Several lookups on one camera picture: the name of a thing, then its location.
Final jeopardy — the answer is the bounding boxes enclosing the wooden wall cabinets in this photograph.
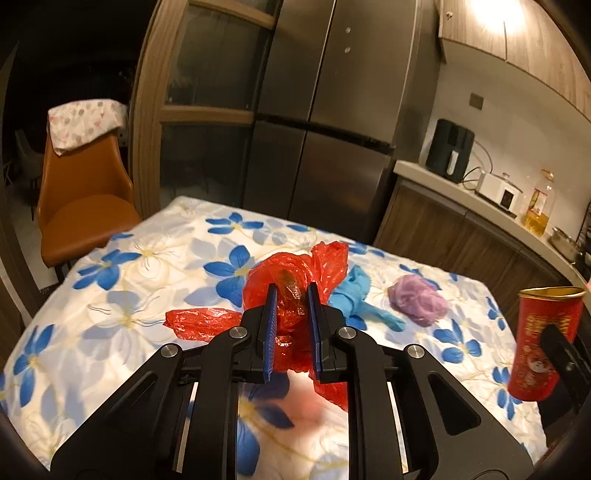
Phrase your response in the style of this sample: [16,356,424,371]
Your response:
[436,0,591,121]

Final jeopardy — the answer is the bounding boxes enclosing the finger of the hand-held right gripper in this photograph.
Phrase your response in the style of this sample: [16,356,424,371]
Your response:
[538,324,591,428]

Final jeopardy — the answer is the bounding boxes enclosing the wooden glass door cabinet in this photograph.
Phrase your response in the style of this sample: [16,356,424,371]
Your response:
[130,0,282,217]

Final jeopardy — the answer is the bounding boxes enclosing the orange chair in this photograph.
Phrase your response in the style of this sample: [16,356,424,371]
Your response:
[36,131,141,268]

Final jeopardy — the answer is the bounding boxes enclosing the blue plastic bag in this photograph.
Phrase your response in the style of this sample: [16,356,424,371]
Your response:
[330,265,407,332]

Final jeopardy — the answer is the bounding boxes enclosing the red paper cup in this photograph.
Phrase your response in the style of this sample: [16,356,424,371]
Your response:
[508,286,586,401]

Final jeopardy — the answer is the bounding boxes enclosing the steel pot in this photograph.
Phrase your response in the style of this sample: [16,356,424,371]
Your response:
[549,226,585,264]

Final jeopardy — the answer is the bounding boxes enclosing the black air fryer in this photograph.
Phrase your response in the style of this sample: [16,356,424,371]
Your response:
[426,119,475,182]

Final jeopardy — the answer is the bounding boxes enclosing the polka dot cloth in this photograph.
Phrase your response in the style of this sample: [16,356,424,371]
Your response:
[47,98,129,157]

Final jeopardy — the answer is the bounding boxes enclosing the white rice cooker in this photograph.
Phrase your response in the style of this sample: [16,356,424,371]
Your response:
[475,170,525,212]

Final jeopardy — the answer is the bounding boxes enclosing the red plastic bag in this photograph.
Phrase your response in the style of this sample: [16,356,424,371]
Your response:
[165,241,350,413]

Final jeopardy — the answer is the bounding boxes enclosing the cooking oil bottle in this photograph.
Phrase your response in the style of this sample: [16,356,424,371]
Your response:
[523,169,557,237]

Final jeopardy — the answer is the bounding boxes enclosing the wooden kitchen counter cabinet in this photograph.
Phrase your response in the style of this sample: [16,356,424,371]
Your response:
[374,159,591,324]

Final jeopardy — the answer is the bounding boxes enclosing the blue floral tablecloth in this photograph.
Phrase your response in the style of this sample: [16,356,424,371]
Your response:
[0,196,546,476]

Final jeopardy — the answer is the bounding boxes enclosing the lilac plastic bag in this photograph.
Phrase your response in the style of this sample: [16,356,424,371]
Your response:
[388,274,451,328]

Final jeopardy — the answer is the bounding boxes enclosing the power cable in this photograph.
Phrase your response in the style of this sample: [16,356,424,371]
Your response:
[462,141,492,185]

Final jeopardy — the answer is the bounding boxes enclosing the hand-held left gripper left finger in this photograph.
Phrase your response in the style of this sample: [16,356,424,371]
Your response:
[50,284,280,480]

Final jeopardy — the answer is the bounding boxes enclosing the steel refrigerator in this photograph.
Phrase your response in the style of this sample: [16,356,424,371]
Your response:
[242,0,439,245]

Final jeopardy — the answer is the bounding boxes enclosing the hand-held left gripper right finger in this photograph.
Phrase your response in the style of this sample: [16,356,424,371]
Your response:
[307,281,536,480]

